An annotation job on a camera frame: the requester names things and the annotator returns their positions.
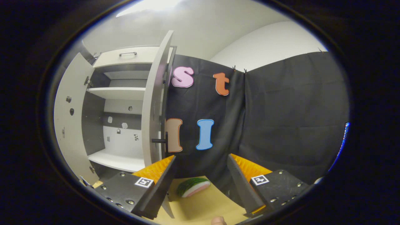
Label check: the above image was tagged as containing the black backdrop cloth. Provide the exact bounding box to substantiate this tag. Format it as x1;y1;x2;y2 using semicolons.
162;52;350;200

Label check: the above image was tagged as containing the toy watermelon slice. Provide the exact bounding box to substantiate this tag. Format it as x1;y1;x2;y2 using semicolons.
177;177;211;198

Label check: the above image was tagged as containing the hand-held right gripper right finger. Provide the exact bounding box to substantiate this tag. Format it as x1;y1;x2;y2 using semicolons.
227;153;310;219

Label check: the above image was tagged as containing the white cabinet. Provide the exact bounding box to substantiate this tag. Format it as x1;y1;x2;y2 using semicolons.
54;30;177;219

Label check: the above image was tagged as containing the black door handle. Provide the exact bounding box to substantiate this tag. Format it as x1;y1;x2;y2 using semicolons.
152;132;169;153

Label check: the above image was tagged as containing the white cabinet door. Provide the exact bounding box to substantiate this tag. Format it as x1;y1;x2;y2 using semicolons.
141;30;177;219
54;52;100;186

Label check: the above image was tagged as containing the white cabinet shelf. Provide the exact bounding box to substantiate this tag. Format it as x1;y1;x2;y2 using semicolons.
87;87;147;101

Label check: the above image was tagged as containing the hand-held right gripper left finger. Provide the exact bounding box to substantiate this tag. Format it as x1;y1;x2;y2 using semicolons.
94;155;176;220

